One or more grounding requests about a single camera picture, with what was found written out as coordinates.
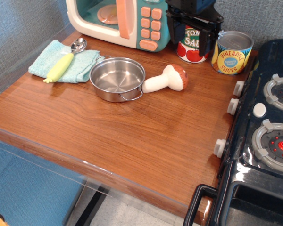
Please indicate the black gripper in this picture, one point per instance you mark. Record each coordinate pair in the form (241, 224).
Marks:
(199, 14)

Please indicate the shiny metal pot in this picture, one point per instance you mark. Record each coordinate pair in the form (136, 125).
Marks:
(117, 79)

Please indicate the plush white brown mushroom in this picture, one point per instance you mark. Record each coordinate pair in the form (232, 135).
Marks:
(173, 76)

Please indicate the tomato sauce can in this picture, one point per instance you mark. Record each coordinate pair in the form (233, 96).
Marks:
(188, 48)

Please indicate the pineapple slices can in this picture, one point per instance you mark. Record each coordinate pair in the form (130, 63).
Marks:
(232, 51)

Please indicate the teal toy microwave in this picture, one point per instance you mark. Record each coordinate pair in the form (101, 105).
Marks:
(139, 24)

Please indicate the dark blue toy stove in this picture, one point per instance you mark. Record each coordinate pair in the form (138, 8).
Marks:
(250, 177)

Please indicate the teal folded cloth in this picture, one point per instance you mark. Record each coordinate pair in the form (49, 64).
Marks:
(77, 72)

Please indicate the clear acrylic table guard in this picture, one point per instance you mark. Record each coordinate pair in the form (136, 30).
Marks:
(127, 175)

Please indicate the spoon with yellow handle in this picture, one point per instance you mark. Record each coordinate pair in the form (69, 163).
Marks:
(58, 70)

